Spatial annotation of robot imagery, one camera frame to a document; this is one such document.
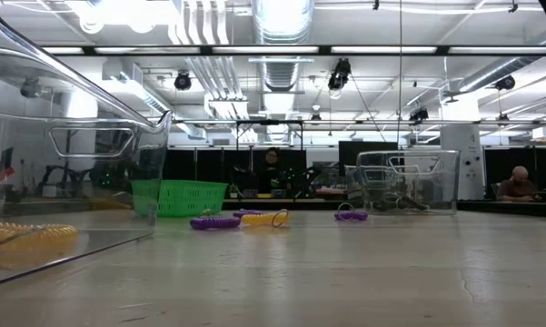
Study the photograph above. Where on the small clear plastic bin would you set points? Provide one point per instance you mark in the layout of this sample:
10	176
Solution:
436	181

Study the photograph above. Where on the person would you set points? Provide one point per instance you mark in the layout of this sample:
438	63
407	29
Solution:
272	159
518	188

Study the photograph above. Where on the small potted plant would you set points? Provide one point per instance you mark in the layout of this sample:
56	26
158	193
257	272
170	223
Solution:
233	193

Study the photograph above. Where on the black monitor screen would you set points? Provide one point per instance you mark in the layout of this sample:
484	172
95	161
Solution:
359	152

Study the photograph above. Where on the green plastic basket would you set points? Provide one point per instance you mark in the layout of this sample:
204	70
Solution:
191	197

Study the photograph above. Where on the black ceiling spotlight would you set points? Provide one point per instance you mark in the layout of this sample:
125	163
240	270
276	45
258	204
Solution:
340	72
30	87
183	82
505	82
419	114

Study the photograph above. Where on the black overhead beam with lights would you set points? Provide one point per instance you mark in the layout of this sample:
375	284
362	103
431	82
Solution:
324	50

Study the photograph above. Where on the thin black hanging rod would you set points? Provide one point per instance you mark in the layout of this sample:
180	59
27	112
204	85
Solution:
400	68

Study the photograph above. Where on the white pillar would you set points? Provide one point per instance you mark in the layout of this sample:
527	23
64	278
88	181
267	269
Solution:
470	150

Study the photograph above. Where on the large clear plastic bin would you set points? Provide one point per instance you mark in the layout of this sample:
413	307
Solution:
72	159

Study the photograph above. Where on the black background gantry frame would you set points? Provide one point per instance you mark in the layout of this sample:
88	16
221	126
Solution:
268	122

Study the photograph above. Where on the black aluminium table frame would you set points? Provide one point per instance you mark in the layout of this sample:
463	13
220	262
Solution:
300	205

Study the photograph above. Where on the silver ceiling air duct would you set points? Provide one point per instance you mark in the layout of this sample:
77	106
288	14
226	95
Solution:
281	27

